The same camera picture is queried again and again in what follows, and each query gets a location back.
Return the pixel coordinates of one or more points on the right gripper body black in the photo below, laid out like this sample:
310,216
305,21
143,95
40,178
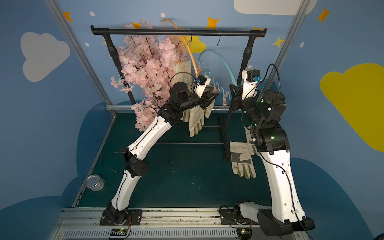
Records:
240,100

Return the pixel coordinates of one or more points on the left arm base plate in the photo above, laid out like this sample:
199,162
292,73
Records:
129,217

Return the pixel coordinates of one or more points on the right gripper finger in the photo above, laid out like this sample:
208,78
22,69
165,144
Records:
236,91
235,104

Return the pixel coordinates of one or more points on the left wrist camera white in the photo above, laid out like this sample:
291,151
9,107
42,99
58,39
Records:
202,82

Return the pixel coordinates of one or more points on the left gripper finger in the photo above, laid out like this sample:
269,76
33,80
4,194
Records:
212,103
210,95

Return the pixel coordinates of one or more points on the yellow clip hanger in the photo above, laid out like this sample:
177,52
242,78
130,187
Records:
186,43

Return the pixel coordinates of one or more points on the black clothes rack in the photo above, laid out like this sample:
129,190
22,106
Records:
181,98

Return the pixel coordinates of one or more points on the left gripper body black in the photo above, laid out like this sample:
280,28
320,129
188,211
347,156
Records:
202,100

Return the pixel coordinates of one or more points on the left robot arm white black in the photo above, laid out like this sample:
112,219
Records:
135,159

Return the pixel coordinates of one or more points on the pink cherry blossom branch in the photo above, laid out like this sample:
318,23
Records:
148,62

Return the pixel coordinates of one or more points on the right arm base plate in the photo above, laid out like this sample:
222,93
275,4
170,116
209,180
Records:
232,216

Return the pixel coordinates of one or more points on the cream glove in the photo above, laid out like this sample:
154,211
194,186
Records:
207,113
196,120
250,143
182,72
241,160

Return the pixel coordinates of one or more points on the silver metal can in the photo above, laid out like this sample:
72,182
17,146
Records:
95,183

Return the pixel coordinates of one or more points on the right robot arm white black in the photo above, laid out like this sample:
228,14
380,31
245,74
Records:
286,215

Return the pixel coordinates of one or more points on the light blue clip hanger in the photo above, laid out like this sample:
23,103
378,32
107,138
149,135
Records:
223,75

